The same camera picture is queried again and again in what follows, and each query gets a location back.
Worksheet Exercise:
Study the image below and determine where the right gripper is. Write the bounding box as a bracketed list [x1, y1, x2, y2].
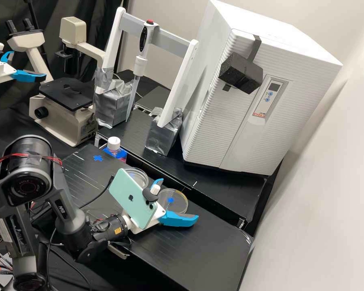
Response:
[122, 178, 200, 235]

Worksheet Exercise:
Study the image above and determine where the pipette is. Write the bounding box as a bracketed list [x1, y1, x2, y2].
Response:
[125, 19, 156, 123]

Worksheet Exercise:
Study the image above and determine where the incubator door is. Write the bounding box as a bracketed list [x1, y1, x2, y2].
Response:
[182, 28, 344, 177]

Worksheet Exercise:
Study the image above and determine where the blue bottle holder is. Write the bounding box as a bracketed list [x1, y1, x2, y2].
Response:
[102, 145, 128, 160]

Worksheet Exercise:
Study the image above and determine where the white incubator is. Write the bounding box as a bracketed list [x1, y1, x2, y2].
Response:
[186, 0, 343, 122]

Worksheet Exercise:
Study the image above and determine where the petri dish lid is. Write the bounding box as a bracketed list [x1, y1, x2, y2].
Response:
[157, 188, 189, 215]

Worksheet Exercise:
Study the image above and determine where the white pipette stand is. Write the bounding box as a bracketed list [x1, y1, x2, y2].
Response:
[93, 6, 199, 157]

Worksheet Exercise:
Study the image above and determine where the small bottle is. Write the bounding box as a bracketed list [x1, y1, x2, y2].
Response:
[106, 136, 127, 159]

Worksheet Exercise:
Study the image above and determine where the cream microscope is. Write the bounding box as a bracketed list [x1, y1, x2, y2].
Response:
[6, 17, 107, 148]

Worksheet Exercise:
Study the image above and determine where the black platform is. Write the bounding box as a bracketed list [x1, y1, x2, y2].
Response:
[60, 143, 254, 291]
[94, 108, 282, 238]

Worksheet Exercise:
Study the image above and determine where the petri dish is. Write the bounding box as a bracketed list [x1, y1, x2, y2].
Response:
[121, 167, 150, 188]

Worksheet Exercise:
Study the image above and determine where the right wrist camera phone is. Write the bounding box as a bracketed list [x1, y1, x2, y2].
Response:
[108, 168, 167, 230]

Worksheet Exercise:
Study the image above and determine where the black cable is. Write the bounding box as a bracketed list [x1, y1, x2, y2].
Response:
[78, 175, 114, 210]

